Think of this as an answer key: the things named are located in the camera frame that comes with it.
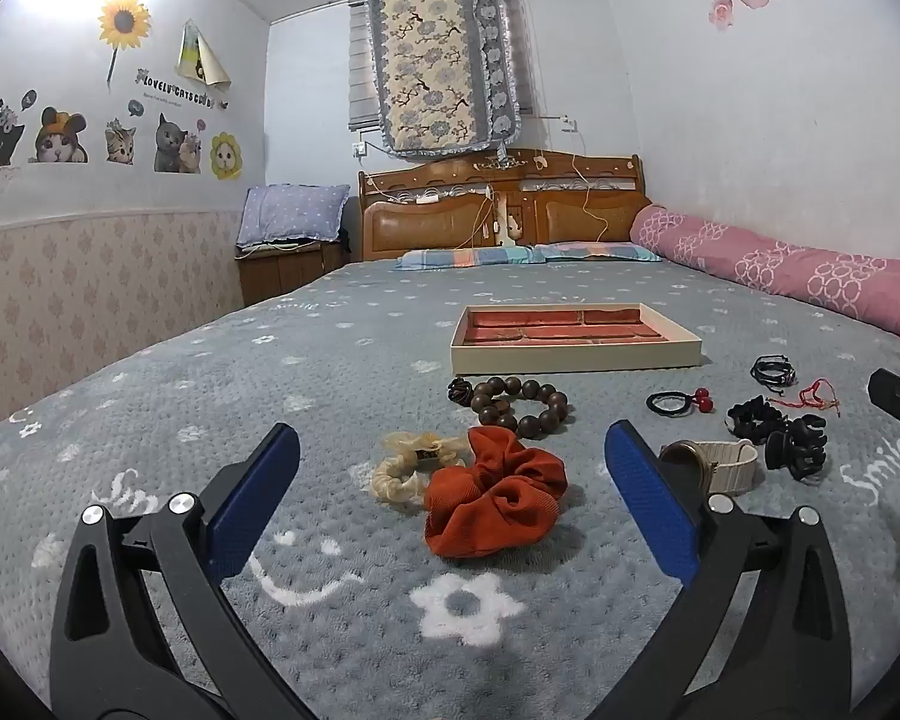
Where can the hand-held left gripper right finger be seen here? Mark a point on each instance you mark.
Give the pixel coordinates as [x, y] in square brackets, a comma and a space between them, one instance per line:
[649, 499]

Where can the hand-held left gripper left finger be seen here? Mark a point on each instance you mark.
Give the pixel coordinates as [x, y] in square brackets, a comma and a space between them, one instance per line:
[259, 495]

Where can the cream sheer scrunchie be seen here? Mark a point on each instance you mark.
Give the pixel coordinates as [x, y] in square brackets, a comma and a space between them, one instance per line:
[394, 484]

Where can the orange ribbed scrunchie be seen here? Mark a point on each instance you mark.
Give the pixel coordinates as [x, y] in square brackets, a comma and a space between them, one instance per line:
[495, 510]

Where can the cream tray with brick lining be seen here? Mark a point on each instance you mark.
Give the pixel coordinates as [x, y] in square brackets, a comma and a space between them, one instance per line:
[570, 354]

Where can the small brown claw clip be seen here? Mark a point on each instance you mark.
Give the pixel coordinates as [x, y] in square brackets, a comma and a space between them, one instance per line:
[457, 390]

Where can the black claw clip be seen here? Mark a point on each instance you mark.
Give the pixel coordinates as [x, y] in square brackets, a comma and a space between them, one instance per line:
[795, 450]

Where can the grey floral bed blanket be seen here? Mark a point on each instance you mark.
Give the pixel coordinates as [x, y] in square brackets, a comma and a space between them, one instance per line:
[307, 390]

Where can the black scrunchie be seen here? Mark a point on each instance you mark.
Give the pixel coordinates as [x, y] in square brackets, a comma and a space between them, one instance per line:
[750, 420]

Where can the pink patterned rolled quilt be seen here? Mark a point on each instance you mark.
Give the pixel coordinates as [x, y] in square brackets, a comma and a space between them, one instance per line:
[757, 262]

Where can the wooden nightstand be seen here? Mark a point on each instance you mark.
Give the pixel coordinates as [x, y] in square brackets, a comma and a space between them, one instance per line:
[277, 274]

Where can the striped pastel pillow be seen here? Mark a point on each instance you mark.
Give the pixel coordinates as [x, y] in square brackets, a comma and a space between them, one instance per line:
[457, 258]
[600, 251]

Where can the blue dotted pillow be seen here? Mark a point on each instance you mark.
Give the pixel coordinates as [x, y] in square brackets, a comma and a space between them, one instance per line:
[292, 210]

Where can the small plush toy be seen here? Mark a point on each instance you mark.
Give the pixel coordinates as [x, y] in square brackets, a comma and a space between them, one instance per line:
[510, 221]

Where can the wooden headboard with leather panels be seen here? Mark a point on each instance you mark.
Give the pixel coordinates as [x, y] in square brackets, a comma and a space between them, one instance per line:
[420, 221]

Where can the sunflower face cat sticker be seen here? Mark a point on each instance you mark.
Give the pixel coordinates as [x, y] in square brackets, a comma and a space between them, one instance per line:
[225, 156]

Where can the grey cats sticker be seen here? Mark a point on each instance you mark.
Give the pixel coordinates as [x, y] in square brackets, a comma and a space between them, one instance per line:
[172, 146]

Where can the tabby kitten sticker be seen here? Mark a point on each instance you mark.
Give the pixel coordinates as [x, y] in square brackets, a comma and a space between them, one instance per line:
[120, 142]

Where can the hamster hat cat sticker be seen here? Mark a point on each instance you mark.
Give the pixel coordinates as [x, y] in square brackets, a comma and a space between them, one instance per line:
[58, 139]

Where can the cream floral hanging quilt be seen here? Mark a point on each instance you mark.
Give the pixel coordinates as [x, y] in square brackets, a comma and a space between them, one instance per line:
[427, 67]

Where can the grey lace hanging quilt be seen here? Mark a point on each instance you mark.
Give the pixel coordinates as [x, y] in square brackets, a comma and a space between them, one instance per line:
[502, 52]

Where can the black lettering wall sticker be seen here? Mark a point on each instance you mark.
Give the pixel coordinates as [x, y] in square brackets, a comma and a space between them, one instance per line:
[172, 82]

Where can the peeling wall poster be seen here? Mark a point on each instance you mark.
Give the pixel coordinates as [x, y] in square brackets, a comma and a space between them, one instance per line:
[199, 52]

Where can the sunflower wall sticker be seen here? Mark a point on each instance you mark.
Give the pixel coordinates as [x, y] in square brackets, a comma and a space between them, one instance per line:
[125, 21]

